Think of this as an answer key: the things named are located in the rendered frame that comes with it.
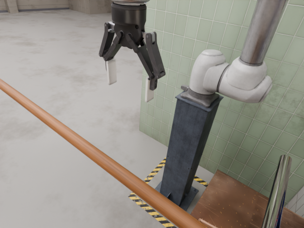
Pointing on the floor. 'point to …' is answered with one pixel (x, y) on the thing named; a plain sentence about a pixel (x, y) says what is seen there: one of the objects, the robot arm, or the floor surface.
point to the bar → (277, 194)
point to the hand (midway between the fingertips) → (129, 87)
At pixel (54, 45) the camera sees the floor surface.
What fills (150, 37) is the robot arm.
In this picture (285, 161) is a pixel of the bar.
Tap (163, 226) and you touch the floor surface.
